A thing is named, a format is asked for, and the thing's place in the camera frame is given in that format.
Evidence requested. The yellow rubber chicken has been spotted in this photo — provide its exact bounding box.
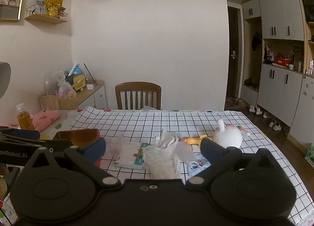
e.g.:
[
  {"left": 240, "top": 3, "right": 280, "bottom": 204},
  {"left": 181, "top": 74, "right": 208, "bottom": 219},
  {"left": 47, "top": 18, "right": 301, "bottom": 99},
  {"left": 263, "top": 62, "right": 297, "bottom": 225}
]
[{"left": 184, "top": 135, "right": 214, "bottom": 146}]

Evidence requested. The bottle of amber liquid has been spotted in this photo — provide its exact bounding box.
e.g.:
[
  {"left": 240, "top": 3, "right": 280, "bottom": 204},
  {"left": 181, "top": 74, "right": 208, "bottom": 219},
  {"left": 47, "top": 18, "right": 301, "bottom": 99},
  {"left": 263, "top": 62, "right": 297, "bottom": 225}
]
[{"left": 16, "top": 103, "right": 35, "bottom": 131}]

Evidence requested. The grey wall cabinet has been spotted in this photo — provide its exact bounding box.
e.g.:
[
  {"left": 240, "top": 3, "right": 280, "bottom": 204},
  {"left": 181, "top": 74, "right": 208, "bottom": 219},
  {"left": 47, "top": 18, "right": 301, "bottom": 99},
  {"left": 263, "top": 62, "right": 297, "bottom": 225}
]
[{"left": 240, "top": 0, "right": 314, "bottom": 144}]

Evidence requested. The crumpled white plastic bag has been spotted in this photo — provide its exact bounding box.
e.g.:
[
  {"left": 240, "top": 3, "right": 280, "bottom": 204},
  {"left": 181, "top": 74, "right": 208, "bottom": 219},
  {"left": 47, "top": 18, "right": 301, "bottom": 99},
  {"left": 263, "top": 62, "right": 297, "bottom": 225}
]
[{"left": 143, "top": 129, "right": 181, "bottom": 180}]

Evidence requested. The red tin box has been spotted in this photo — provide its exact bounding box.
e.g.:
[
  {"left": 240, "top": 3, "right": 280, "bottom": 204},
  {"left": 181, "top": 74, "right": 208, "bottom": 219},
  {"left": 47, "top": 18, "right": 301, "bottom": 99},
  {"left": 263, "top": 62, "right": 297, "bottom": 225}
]
[{"left": 52, "top": 128, "right": 100, "bottom": 143}]

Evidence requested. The black checked white tablecloth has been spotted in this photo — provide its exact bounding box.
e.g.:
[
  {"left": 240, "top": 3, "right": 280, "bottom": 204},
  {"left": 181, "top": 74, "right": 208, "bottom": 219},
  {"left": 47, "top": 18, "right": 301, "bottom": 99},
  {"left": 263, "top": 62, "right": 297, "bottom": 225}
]
[{"left": 71, "top": 108, "right": 314, "bottom": 226}]

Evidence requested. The wooden side cabinet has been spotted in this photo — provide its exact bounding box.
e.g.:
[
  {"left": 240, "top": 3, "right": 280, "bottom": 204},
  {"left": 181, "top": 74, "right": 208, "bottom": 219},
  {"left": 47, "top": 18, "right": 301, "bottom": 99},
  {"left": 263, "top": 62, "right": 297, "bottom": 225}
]
[{"left": 39, "top": 79, "right": 108, "bottom": 111}]

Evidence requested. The bag of pink things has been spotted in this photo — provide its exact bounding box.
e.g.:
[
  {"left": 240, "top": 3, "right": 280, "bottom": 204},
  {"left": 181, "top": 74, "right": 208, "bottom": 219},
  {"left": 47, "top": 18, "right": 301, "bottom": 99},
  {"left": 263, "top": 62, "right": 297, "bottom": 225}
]
[{"left": 57, "top": 81, "right": 77, "bottom": 99}]

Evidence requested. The dotted white tablecloth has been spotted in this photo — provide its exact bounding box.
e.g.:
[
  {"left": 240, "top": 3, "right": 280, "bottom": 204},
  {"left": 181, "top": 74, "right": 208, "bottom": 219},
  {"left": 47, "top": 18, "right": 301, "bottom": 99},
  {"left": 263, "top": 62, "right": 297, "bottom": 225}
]
[{"left": 39, "top": 109, "right": 85, "bottom": 141}]

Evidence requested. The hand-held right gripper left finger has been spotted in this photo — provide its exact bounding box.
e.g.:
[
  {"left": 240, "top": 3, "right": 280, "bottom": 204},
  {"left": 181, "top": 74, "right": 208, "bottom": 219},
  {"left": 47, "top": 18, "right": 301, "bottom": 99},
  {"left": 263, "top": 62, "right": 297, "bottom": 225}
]
[{"left": 26, "top": 137, "right": 121, "bottom": 189}]

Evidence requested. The wooden chair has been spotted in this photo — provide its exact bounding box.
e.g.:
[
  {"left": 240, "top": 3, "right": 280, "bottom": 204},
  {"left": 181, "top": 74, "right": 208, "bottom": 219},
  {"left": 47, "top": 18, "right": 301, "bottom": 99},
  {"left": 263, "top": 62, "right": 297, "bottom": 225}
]
[{"left": 115, "top": 82, "right": 162, "bottom": 111}]

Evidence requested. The golden ornament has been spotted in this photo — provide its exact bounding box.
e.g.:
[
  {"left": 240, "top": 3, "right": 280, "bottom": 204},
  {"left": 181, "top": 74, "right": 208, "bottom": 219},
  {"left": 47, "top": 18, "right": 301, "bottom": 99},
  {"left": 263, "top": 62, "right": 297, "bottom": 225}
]
[{"left": 44, "top": 0, "right": 62, "bottom": 17}]

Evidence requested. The cardboard box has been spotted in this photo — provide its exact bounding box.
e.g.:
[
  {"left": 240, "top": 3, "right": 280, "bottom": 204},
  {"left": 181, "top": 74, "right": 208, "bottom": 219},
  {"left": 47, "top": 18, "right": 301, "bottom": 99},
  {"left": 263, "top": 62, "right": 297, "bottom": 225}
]
[{"left": 39, "top": 93, "right": 79, "bottom": 110}]

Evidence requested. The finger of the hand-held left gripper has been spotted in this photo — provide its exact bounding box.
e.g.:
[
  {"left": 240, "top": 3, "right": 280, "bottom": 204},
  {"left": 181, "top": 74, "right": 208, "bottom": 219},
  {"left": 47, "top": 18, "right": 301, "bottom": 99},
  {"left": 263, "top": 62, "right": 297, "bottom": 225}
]
[
  {"left": 0, "top": 127, "right": 41, "bottom": 140},
  {"left": 46, "top": 140, "right": 74, "bottom": 153}
]

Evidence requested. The green carton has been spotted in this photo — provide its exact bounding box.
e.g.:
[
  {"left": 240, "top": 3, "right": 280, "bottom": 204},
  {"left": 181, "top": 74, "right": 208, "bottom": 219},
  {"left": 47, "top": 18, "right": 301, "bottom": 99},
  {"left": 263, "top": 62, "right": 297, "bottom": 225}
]
[{"left": 304, "top": 143, "right": 314, "bottom": 168}]

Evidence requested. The white and teal flat box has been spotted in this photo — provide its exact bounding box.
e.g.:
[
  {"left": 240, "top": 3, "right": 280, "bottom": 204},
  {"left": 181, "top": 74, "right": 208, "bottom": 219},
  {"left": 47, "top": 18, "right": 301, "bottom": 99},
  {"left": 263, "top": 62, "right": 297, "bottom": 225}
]
[{"left": 115, "top": 142, "right": 148, "bottom": 170}]

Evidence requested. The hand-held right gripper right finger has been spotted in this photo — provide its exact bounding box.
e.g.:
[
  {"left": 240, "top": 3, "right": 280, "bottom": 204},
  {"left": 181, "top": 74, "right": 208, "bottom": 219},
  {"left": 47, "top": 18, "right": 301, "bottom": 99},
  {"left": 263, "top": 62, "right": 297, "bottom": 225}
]
[{"left": 186, "top": 138, "right": 283, "bottom": 189}]

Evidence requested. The white plush bunny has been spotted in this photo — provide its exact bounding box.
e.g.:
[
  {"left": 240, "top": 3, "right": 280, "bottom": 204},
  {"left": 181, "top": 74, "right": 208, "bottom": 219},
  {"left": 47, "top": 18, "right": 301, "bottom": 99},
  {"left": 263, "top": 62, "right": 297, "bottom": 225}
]
[{"left": 213, "top": 118, "right": 251, "bottom": 149}]

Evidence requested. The clear plastic bag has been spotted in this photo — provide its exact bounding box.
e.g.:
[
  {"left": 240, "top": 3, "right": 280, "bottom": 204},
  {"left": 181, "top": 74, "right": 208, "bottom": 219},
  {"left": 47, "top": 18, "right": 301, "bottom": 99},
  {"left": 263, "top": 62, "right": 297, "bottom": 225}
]
[{"left": 175, "top": 141, "right": 198, "bottom": 164}]

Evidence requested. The clear plastic dome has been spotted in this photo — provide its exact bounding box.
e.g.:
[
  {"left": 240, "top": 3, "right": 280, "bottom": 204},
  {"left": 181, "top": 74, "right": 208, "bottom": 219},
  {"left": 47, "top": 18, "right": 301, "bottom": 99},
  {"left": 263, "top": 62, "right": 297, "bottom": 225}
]
[{"left": 43, "top": 69, "right": 66, "bottom": 95}]

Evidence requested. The wooden wall shelf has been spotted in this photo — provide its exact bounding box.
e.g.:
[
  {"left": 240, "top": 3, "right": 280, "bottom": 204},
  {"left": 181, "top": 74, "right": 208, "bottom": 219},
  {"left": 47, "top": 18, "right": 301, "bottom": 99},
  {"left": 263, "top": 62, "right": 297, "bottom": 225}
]
[{"left": 25, "top": 5, "right": 68, "bottom": 25}]

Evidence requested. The black hat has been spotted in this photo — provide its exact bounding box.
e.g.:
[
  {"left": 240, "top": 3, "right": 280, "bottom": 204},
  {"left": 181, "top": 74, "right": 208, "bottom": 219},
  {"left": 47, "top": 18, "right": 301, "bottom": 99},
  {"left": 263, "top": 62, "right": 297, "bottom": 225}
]
[{"left": 252, "top": 32, "right": 262, "bottom": 51}]

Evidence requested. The grey desk lamp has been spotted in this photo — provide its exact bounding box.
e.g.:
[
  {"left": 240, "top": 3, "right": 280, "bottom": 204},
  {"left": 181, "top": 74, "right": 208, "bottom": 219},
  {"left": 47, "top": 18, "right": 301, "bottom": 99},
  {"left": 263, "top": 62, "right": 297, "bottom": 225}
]
[{"left": 0, "top": 61, "right": 12, "bottom": 100}]

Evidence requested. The blue face mask packet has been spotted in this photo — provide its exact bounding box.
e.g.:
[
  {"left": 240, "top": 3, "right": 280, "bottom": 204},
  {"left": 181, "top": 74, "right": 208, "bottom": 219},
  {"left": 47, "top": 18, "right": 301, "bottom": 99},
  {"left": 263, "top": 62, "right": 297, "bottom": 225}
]
[{"left": 187, "top": 158, "right": 212, "bottom": 178}]

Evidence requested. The dark wooden door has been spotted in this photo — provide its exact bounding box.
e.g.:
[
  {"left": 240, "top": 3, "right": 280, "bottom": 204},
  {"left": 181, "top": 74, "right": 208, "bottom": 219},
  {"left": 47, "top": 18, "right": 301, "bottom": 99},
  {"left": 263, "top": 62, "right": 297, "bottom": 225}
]
[{"left": 225, "top": 6, "right": 240, "bottom": 99}]

